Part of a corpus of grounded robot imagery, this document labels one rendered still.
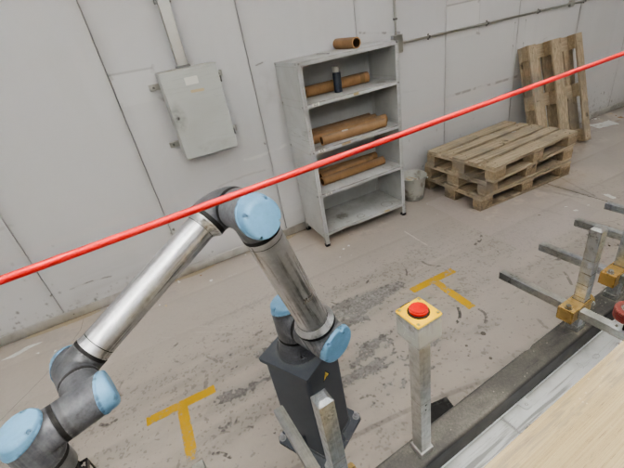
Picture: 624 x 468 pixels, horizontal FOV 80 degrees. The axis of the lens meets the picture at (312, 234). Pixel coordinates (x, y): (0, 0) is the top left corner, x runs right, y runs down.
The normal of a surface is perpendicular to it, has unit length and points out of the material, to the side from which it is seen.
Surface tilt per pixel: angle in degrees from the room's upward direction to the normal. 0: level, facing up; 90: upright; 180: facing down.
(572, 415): 0
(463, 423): 0
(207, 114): 90
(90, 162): 90
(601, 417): 0
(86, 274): 90
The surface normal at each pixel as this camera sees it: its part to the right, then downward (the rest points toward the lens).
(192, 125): 0.44, 0.39
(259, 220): 0.64, 0.16
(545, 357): -0.16, -0.85
